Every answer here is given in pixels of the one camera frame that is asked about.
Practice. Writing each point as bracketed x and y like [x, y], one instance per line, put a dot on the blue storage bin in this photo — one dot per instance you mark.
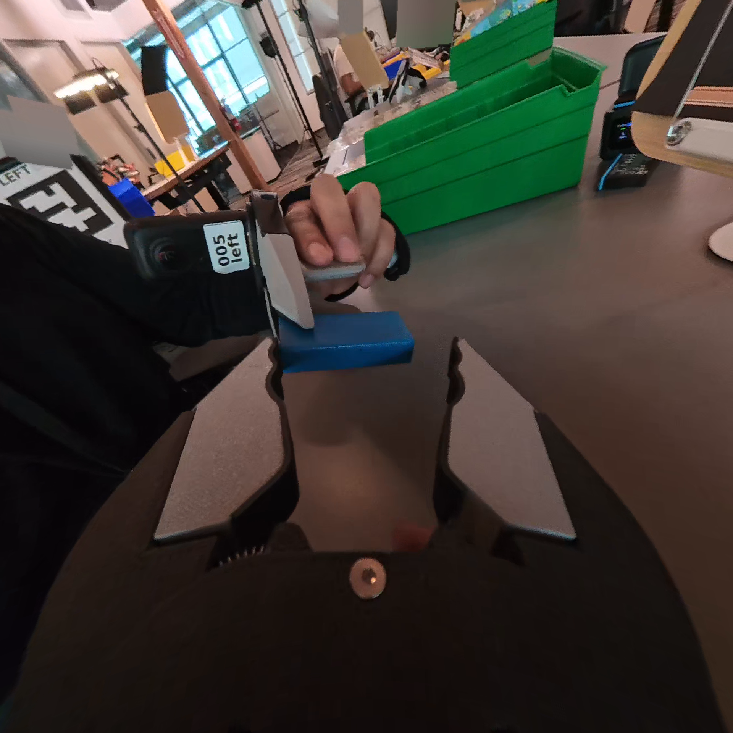
[131, 197]

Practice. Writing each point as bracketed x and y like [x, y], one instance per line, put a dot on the small black box blue edge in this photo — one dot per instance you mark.
[627, 172]

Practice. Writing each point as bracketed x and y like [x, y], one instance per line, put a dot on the small yellow crate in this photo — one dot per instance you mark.
[172, 163]

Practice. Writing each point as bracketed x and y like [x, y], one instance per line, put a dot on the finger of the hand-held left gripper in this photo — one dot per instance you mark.
[286, 280]
[267, 303]

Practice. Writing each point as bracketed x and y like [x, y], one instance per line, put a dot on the beige cardboard panel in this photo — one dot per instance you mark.
[366, 60]
[166, 117]

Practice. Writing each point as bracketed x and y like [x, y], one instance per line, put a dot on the large green plastic bin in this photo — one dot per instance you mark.
[487, 160]

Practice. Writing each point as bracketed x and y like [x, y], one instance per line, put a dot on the black wooden book stand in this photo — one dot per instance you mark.
[687, 74]

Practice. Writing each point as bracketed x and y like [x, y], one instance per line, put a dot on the small green plastic bin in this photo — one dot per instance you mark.
[504, 51]

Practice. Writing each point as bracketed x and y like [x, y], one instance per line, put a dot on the colourful box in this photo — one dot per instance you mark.
[498, 14]

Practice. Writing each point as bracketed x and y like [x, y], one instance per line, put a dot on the wooden work table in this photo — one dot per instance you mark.
[183, 172]

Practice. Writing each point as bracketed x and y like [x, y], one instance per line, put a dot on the person's left hand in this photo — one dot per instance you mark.
[338, 223]

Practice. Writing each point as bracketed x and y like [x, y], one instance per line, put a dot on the blue rectangular block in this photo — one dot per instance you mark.
[355, 343]

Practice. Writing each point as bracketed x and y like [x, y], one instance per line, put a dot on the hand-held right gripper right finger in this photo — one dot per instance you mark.
[504, 452]

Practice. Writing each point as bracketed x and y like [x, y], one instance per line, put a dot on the person's dark clothing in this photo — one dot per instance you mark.
[57, 515]

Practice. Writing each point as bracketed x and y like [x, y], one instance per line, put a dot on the person's left forearm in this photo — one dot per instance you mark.
[114, 303]

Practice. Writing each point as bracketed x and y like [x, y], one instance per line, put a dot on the black floor lamp stand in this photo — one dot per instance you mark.
[286, 86]

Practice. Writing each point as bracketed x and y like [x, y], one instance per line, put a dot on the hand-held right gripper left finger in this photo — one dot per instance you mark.
[229, 452]

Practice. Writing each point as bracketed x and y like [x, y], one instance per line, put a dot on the studio light on stand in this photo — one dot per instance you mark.
[86, 86]

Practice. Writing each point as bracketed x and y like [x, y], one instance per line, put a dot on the wooden post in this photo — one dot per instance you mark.
[200, 97]

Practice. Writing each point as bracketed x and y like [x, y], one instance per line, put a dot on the black power bank with display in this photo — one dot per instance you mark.
[618, 131]

